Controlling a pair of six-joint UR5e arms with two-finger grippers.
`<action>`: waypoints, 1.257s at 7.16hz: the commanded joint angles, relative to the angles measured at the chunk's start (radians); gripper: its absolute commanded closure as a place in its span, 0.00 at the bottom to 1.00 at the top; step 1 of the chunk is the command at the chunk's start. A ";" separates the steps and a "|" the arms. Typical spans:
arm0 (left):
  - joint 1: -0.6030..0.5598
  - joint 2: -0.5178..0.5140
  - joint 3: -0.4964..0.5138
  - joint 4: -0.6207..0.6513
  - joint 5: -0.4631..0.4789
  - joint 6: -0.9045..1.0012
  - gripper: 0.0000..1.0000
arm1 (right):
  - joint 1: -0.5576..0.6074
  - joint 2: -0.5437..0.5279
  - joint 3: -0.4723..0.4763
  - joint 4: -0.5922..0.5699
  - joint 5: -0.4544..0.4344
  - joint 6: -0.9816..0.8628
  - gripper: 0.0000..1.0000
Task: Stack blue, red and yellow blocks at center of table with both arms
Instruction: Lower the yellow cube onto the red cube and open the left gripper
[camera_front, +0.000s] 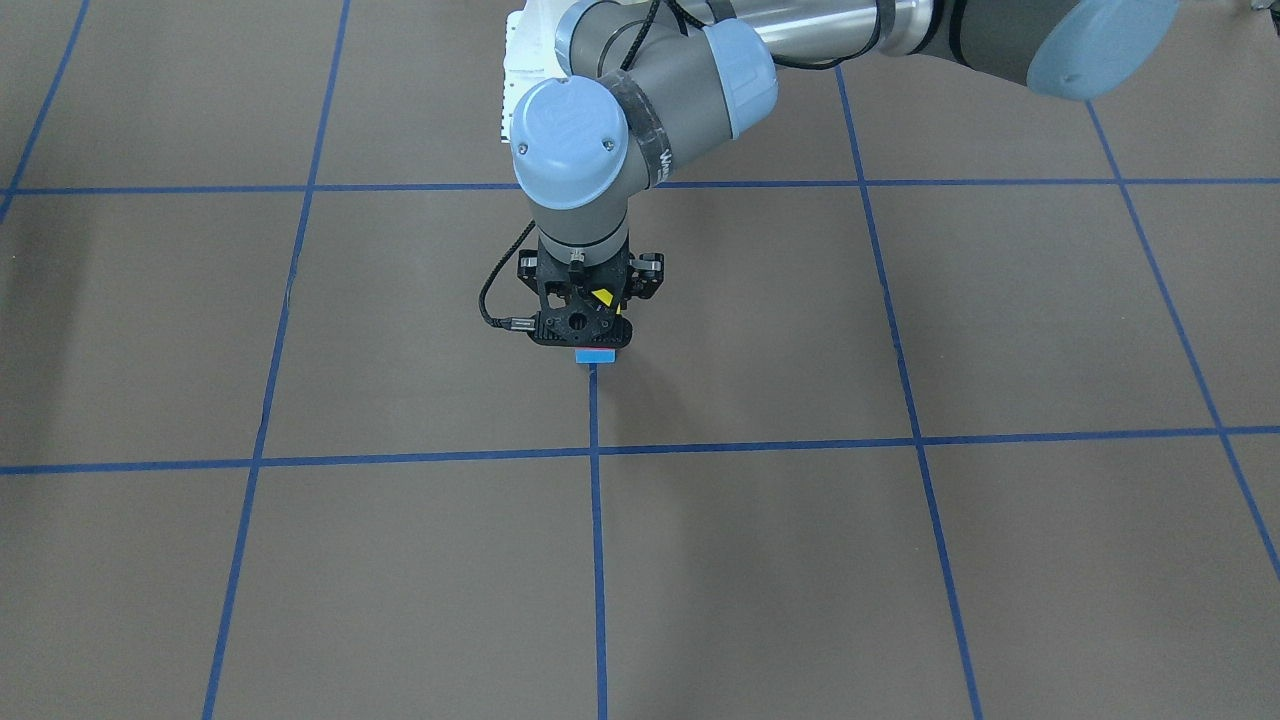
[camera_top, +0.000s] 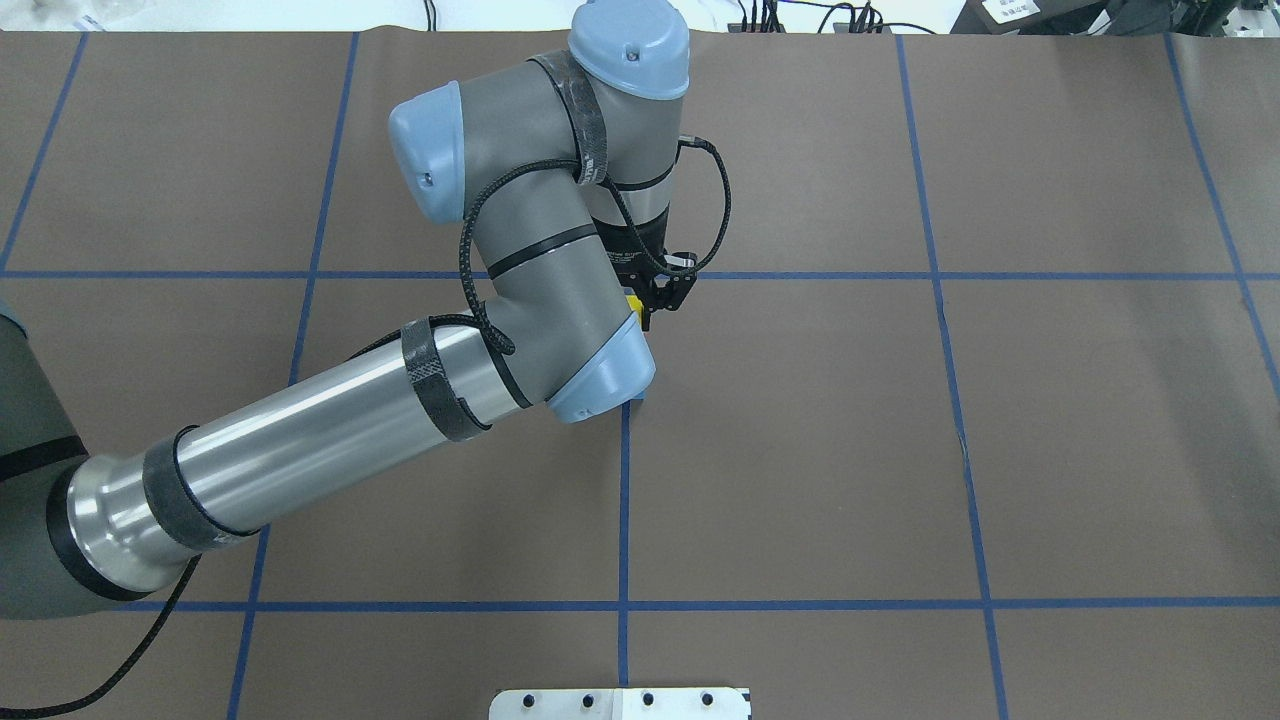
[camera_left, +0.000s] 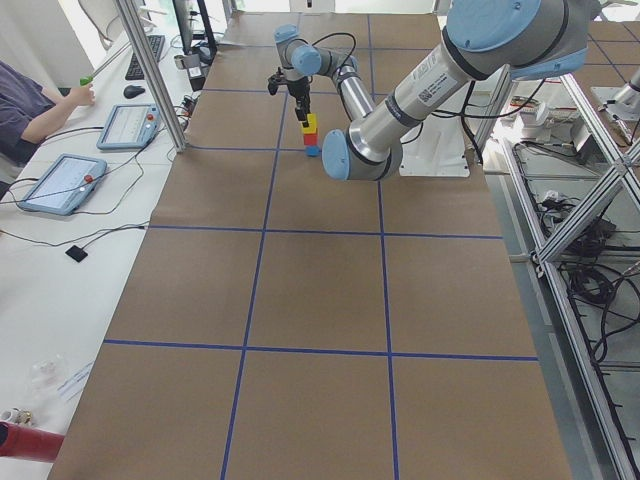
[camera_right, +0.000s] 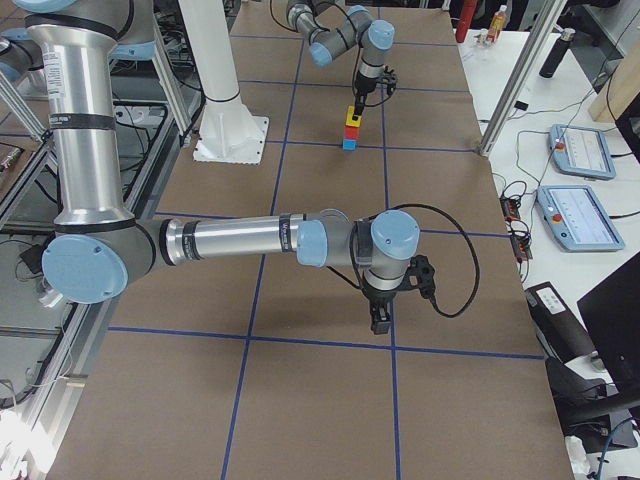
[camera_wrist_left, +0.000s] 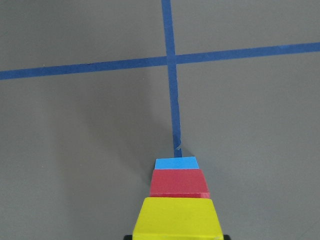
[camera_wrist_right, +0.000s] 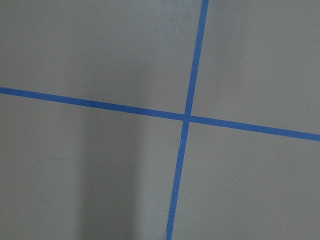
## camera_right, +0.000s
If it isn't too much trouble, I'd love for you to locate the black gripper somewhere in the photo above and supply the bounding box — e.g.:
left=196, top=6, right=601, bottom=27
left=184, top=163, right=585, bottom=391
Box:
left=363, top=284, right=398, bottom=334
left=353, top=73, right=376, bottom=116

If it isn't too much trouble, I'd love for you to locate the yellow cube block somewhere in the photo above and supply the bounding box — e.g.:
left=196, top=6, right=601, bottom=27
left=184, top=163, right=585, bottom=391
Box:
left=345, top=105, right=361, bottom=128

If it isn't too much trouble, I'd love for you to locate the red cube block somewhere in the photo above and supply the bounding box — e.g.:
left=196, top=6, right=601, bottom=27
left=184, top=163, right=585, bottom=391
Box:
left=343, top=125, right=360, bottom=141

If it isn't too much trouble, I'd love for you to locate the blue cube block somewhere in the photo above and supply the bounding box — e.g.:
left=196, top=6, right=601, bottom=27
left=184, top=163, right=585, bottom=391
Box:
left=342, top=139, right=357, bottom=151

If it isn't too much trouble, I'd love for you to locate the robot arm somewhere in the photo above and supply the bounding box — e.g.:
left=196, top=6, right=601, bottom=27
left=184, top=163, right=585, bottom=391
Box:
left=286, top=1, right=397, bottom=121
left=12, top=1, right=419, bottom=334

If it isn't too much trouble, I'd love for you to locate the red fire extinguisher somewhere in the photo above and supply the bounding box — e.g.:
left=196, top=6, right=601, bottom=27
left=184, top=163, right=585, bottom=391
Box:
left=455, top=0, right=477, bottom=43

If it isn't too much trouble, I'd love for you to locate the orange drink bottle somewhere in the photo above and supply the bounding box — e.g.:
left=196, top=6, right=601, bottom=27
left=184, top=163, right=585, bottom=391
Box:
left=486, top=4, right=508, bottom=44

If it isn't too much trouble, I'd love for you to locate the black box with label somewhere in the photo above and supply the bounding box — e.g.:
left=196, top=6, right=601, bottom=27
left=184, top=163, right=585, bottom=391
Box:
left=525, top=282, right=595, bottom=363

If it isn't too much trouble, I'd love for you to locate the black water bottle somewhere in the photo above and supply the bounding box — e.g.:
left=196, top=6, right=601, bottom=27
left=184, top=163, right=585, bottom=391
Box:
left=538, top=28, right=576, bottom=79

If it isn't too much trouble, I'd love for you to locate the near teach pendant tablet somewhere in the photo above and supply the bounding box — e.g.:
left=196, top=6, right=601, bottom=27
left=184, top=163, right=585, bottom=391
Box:
left=536, top=185, right=625, bottom=252

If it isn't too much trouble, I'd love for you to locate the teach pendant tablet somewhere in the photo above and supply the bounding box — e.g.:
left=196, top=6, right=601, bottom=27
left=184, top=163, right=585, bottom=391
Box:
left=549, top=124, right=616, bottom=180
left=536, top=185, right=625, bottom=252

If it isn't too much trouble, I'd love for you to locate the far teach pendant tablet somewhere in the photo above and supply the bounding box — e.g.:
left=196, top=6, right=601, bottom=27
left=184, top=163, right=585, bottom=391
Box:
left=549, top=124, right=616, bottom=180

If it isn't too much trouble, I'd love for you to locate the black monitor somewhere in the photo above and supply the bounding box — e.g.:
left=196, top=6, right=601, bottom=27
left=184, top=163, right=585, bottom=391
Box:
left=578, top=254, right=639, bottom=390

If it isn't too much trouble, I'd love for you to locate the white pedestal column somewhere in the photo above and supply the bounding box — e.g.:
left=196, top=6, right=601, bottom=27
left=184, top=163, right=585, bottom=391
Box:
left=179, top=0, right=269, bottom=165

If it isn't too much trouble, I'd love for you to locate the aluminium frame post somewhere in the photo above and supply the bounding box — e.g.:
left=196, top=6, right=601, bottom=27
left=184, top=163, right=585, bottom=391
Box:
left=477, top=0, right=567, bottom=156

